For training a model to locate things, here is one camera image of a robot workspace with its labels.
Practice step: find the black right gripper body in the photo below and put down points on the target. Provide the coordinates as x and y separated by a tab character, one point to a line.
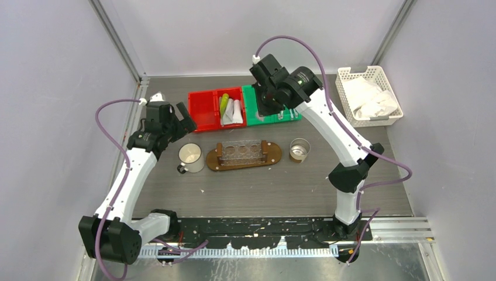
267	104

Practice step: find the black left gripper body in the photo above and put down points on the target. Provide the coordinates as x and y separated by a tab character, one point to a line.
176	129

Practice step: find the white enamel mug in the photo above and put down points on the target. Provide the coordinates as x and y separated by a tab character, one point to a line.
191	158

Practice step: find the white toothpaste tube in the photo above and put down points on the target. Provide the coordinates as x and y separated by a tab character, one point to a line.
237	117

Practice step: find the grey toothpaste tube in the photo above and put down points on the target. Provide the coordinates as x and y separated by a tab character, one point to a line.
227	118

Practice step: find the lime green toothpaste tube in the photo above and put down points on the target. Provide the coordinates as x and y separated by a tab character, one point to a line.
223	103

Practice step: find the shiny metal cup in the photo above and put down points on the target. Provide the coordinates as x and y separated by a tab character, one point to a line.
299	150

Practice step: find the brown oval wooden tray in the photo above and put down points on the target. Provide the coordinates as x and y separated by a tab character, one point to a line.
274	155

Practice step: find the clear acrylic wooden rack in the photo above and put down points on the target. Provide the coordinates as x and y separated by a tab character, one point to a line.
241	152

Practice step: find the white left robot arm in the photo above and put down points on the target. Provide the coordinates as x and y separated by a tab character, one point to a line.
111	234

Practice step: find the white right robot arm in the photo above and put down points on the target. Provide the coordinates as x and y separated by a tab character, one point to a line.
355	154

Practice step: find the green plastic bin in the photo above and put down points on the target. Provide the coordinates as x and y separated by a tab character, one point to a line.
287	115
250	104

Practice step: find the red plastic bin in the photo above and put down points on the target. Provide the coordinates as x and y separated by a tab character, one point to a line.
234	94
203	109

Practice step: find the white crumpled cloth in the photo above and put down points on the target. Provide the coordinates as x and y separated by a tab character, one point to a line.
368	100

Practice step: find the white perforated plastic basket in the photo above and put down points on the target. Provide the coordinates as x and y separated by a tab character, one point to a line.
373	74

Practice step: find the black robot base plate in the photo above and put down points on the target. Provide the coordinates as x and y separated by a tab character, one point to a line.
264	232

